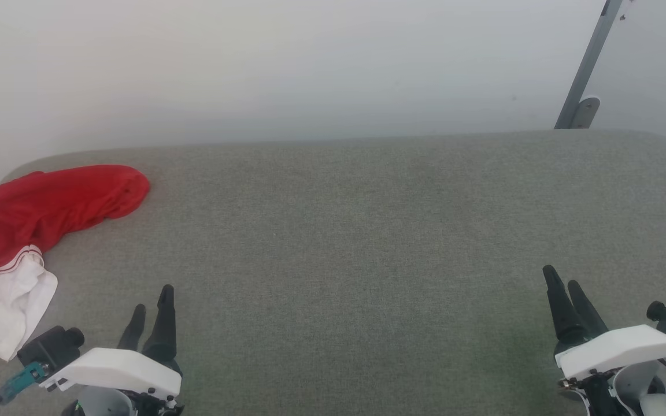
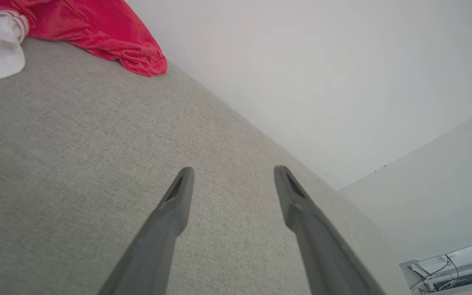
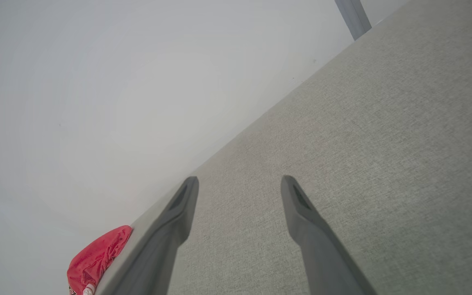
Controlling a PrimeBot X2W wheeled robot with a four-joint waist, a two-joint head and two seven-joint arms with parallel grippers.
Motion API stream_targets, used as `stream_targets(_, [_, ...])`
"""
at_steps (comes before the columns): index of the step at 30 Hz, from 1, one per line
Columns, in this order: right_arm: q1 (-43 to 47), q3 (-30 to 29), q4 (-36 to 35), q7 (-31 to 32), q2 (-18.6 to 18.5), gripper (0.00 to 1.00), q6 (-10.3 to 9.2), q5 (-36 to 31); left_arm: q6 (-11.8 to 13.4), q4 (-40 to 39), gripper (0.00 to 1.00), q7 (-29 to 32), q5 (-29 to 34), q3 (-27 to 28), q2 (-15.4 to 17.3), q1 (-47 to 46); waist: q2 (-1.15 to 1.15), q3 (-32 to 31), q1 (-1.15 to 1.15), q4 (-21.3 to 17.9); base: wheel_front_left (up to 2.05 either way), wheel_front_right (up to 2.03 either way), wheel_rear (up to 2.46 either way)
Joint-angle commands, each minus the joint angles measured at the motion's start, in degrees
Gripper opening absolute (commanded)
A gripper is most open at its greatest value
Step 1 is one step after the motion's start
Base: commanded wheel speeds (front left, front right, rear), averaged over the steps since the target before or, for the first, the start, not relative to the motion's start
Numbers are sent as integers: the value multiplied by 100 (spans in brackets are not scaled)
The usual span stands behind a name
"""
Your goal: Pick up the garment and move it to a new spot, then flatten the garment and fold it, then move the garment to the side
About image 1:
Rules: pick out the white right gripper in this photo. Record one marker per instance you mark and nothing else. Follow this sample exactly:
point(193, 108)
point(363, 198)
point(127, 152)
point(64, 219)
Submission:
point(619, 349)

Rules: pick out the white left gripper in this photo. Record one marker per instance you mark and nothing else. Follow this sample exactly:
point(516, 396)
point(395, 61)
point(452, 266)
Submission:
point(119, 370)

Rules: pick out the red and white basketball jersey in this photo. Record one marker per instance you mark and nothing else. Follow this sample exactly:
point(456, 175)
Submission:
point(50, 202)

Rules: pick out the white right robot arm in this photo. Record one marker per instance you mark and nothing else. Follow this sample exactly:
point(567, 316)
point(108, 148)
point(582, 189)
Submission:
point(645, 390)

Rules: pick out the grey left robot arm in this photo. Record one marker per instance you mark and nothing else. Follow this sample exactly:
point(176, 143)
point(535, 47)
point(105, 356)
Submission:
point(102, 403)

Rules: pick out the grey metal bar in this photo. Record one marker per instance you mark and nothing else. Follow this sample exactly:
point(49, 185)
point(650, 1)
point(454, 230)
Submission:
point(590, 58)

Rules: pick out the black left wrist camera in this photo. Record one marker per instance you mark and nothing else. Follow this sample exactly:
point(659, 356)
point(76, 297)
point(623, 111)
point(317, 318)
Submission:
point(50, 346)

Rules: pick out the grey metal bracket plate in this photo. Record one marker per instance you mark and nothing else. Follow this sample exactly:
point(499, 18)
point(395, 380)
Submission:
point(586, 113)

